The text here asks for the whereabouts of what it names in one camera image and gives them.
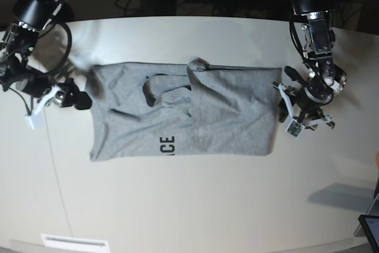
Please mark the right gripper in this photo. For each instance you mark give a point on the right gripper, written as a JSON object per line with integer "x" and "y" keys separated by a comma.
{"x": 64, "y": 94}

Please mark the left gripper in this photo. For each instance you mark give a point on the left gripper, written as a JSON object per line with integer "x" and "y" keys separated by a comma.
{"x": 305, "y": 104}

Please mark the grey T-shirt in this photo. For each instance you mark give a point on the grey T-shirt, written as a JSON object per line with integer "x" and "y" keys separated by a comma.
{"x": 154, "y": 109}

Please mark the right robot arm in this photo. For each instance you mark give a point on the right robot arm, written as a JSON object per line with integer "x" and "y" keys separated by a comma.
{"x": 31, "y": 19}

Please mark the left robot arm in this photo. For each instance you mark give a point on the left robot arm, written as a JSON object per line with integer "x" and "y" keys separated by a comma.
{"x": 313, "y": 38}

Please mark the white label strip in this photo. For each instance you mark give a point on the white label strip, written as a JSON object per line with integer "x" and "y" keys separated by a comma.
{"x": 75, "y": 244}

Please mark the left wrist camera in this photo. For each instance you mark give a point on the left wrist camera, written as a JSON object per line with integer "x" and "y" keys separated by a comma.
{"x": 294, "y": 128}

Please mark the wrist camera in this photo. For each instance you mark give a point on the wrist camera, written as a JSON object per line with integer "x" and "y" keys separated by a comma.
{"x": 34, "y": 121}
{"x": 294, "y": 128}

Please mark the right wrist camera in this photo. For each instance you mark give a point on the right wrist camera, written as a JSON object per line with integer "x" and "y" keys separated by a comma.
{"x": 34, "y": 121}

